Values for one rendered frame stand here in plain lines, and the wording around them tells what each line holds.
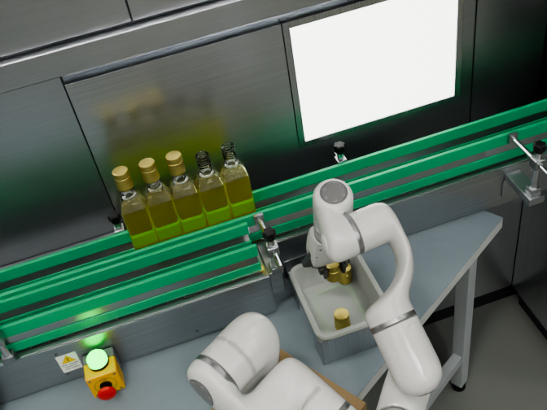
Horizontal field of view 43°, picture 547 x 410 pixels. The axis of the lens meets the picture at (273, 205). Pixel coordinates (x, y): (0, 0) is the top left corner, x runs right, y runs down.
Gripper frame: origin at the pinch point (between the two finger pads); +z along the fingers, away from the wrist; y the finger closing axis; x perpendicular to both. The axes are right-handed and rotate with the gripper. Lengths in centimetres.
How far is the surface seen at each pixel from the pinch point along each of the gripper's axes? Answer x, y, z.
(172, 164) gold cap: -25.3, 26.2, -17.1
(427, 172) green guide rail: -18.4, -30.9, 5.0
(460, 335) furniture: 3, -39, 64
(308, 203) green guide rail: -18.1, -0.9, 2.1
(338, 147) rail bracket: -28.4, -11.9, -1.5
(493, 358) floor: 4, -56, 95
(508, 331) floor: -3, -65, 97
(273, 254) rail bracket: -5.7, 11.3, -2.7
